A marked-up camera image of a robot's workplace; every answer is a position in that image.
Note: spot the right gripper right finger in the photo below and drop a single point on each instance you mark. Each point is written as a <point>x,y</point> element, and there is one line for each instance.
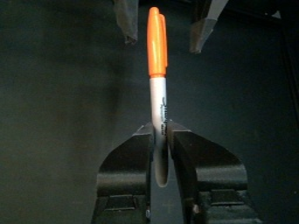
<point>210,169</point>

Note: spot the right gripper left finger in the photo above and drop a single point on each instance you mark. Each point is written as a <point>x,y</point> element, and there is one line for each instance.
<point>124,166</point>

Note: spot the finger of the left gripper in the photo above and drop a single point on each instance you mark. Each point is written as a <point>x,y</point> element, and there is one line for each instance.
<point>127,20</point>
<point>205,29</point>

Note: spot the grey marker pen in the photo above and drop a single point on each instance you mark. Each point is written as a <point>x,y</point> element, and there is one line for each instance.
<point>158,58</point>

